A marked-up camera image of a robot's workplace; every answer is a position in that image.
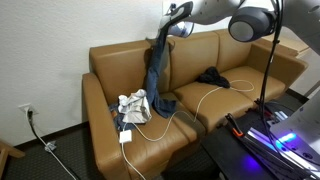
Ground white grey cloth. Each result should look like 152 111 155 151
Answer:
118 89 152 124

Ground blue jean trousers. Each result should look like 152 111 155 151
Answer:
109 30 176 130

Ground black power cord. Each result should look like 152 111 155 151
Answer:
26 109 41 141

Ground black clothing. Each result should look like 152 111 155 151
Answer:
196 66 230 88

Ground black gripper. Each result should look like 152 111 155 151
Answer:
159 1 193 32

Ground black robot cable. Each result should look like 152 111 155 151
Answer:
258 0 320 168

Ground black clamp orange handle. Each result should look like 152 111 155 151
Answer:
218 113 244 138

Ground white charging cable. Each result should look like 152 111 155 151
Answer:
120 79 255 180

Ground white power adapter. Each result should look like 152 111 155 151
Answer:
119 130 132 143

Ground wooden furniture corner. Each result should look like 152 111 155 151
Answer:
0 140 25 180

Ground black clamp red handle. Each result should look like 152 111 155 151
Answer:
246 98 274 116

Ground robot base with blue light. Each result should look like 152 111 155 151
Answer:
242 95 320 180

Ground tan leather sofa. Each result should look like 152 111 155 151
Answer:
82 30 308 180

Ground white wall outlet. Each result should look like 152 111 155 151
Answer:
18 103 38 115

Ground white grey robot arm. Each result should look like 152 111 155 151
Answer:
160 0 320 54

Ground light wooden side table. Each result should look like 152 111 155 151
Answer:
255 35 310 58

